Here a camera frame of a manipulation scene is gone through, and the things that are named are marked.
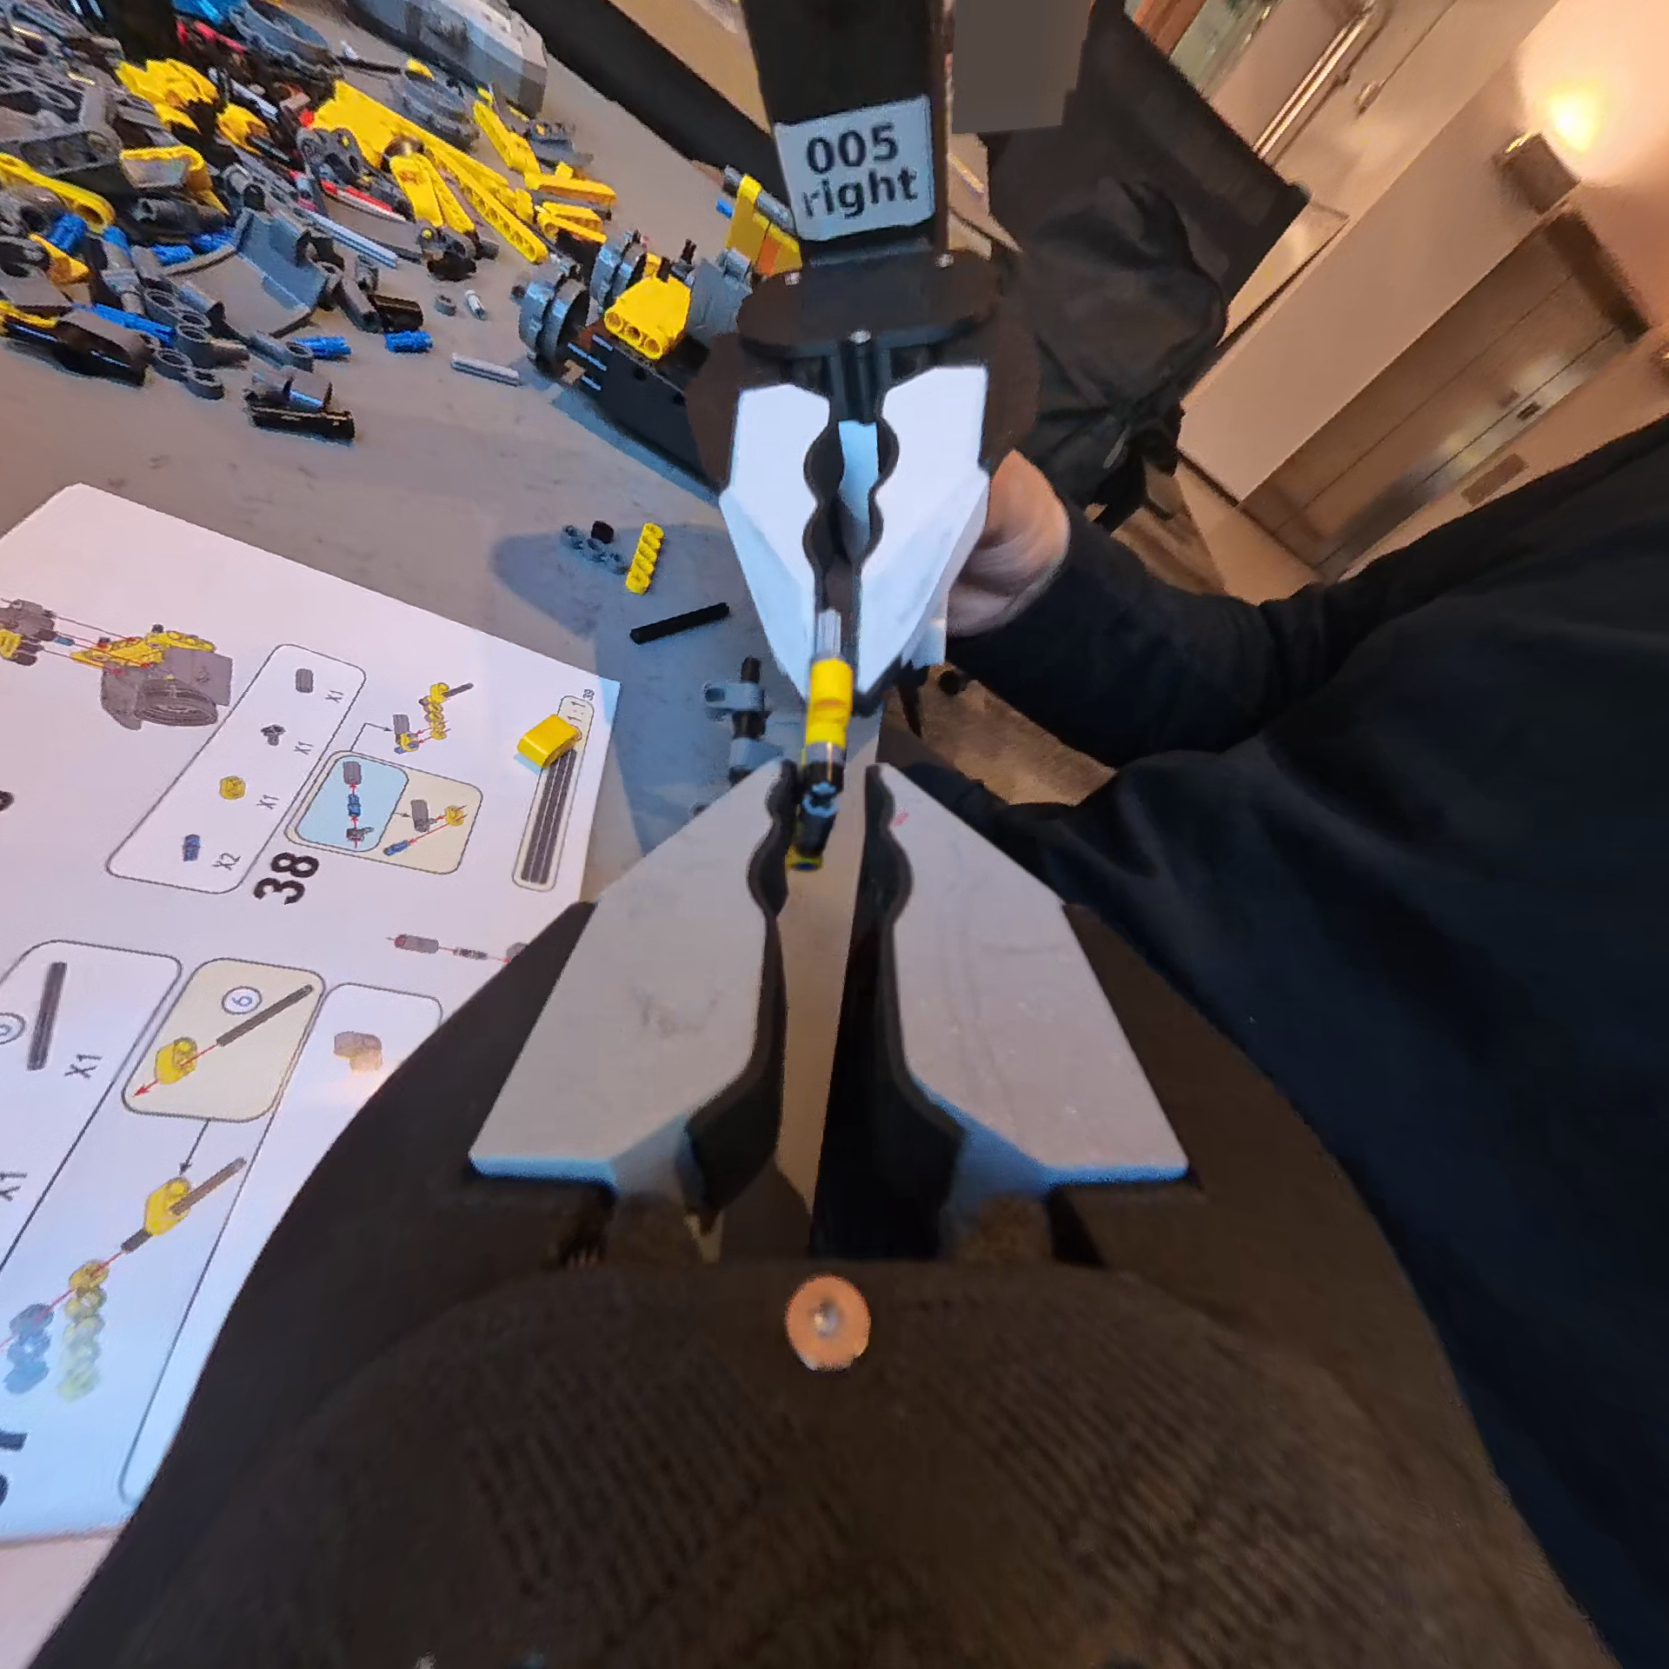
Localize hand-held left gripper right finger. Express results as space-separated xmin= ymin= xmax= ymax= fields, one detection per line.
xmin=848 ymin=765 xmax=1190 ymax=1218

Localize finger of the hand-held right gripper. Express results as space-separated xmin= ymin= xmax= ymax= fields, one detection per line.
xmin=717 ymin=377 xmax=842 ymax=705
xmin=850 ymin=361 xmax=995 ymax=711

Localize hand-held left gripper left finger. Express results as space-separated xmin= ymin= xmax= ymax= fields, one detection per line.
xmin=467 ymin=759 xmax=801 ymax=1194

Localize small yellow axle assembly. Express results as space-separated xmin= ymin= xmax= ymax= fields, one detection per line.
xmin=785 ymin=574 xmax=862 ymax=872

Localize grey yellow brick assembly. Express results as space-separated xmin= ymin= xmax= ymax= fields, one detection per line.
xmin=701 ymin=655 xmax=797 ymax=784

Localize instruction booklet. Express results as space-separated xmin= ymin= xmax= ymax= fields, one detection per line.
xmin=0 ymin=484 xmax=624 ymax=1545

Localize person's right forearm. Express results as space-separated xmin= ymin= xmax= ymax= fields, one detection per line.
xmin=952 ymin=423 xmax=1669 ymax=771

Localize person's right hand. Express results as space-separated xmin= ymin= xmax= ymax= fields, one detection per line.
xmin=946 ymin=449 xmax=1075 ymax=639

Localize black office chair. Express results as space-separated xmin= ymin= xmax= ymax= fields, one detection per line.
xmin=892 ymin=657 xmax=979 ymax=737

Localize black yellow vehicle model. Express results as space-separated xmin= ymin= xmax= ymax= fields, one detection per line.
xmin=518 ymin=168 xmax=811 ymax=484

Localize person's dark clothed body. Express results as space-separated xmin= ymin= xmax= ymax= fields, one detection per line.
xmin=900 ymin=417 xmax=1669 ymax=1669

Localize spread of yellow brick panels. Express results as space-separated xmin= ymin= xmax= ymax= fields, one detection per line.
xmin=117 ymin=57 xmax=618 ymax=262

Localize grey battery box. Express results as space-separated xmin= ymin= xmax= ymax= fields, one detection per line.
xmin=352 ymin=0 xmax=550 ymax=111

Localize wooden cabinet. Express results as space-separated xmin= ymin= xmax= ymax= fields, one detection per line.
xmin=1238 ymin=208 xmax=1657 ymax=578

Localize grey curved panel piece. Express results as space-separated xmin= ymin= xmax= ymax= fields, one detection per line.
xmin=234 ymin=208 xmax=348 ymax=310

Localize pile of small brick pieces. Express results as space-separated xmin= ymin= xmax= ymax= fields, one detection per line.
xmin=0 ymin=0 xmax=431 ymax=441

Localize wall lamp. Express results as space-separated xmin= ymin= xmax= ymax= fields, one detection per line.
xmin=1492 ymin=83 xmax=1637 ymax=216

